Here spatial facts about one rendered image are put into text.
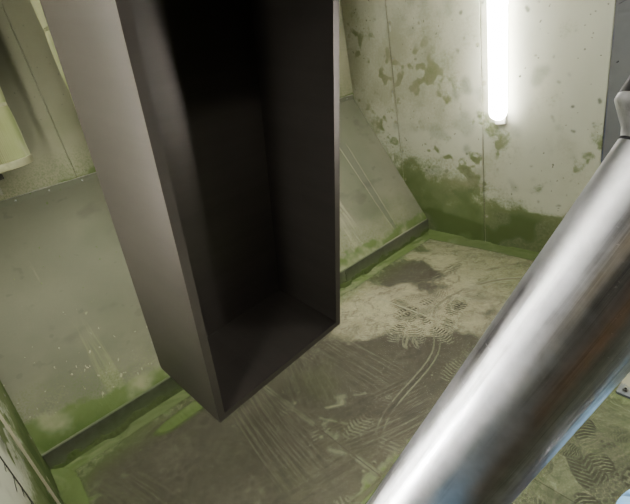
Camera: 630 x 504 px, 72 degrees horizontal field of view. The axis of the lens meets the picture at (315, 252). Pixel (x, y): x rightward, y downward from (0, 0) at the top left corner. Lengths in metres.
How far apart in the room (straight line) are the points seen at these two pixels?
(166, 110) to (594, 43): 2.02
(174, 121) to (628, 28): 2.03
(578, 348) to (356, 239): 2.63
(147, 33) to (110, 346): 1.46
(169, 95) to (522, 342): 1.21
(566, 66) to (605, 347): 2.41
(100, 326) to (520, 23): 2.60
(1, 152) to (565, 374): 2.03
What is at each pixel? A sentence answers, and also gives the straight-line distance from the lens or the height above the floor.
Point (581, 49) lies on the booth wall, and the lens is 2.65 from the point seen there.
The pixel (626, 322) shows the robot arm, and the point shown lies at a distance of 0.31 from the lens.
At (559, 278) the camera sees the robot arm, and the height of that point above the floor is 1.30.
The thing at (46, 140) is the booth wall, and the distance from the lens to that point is 2.49.
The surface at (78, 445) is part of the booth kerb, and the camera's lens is 2.30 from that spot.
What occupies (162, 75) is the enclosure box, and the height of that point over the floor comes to 1.47.
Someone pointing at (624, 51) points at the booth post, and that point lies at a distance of 2.60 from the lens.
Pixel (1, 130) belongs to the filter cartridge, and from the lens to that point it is 2.13.
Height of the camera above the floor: 1.45
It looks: 25 degrees down
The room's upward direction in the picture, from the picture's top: 12 degrees counter-clockwise
